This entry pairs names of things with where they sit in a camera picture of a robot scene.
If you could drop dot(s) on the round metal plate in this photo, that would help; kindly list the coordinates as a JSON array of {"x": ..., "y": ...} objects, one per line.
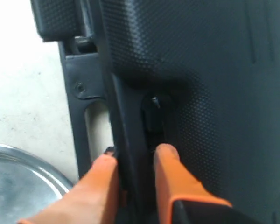
[{"x": 27, "y": 184}]

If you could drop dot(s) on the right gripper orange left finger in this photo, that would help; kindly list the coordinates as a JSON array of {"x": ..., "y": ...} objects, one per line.
[{"x": 93, "y": 200}]

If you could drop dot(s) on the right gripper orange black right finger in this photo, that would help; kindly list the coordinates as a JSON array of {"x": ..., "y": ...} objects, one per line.
[{"x": 182, "y": 186}]

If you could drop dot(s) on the black plastic tool case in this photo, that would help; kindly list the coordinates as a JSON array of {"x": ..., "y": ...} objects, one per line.
[{"x": 201, "y": 75}]

